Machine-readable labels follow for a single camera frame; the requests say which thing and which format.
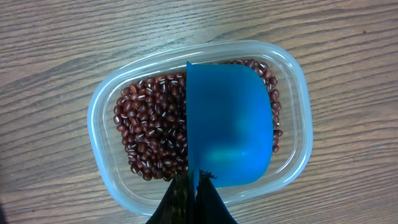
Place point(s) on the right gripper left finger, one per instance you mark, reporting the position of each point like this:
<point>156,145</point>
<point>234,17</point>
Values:
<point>176,206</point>

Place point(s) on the red adzuki beans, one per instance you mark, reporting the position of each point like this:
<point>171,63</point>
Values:
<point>151,116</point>

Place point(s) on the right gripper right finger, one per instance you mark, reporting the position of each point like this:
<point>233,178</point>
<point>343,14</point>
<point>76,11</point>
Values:
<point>209,207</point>

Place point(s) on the blue plastic measuring scoop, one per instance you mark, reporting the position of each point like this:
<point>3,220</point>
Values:
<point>229,124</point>

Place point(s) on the clear plastic food container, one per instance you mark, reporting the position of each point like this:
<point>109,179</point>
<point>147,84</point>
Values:
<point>142,196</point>

